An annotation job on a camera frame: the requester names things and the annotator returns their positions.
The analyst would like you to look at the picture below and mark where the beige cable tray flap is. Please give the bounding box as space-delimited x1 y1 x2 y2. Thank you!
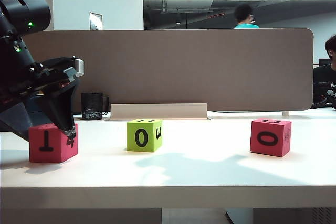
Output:
110 103 210 121

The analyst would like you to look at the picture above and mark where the red foam block O U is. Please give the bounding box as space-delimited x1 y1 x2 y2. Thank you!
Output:
249 118 292 158

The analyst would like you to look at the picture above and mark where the brown desk divider panel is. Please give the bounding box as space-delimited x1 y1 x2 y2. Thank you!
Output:
22 28 315 112

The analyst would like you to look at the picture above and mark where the grey perforated cabinet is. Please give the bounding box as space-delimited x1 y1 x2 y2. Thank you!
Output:
253 207 336 224

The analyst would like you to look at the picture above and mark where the green foam block 0 3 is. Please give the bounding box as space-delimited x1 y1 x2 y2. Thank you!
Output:
126 119 163 153

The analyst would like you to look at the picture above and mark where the silver wall plate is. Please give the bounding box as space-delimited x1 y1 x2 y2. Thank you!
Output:
89 12 103 31

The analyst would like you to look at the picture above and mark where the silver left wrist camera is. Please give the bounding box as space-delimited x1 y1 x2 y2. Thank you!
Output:
70 58 85 77

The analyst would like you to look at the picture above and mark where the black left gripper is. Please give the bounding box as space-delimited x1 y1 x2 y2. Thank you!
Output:
0 56 81 142

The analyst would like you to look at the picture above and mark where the person in dark clothing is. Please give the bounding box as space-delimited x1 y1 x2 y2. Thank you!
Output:
312 34 336 110

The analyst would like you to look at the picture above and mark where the person in teal shirt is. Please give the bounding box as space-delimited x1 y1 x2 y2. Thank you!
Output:
233 4 260 29

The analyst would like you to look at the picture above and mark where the black glass mug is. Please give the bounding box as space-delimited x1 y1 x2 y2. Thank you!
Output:
80 92 110 121

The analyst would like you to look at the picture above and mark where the red foam block T 4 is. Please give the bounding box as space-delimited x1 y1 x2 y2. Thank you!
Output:
28 123 79 163

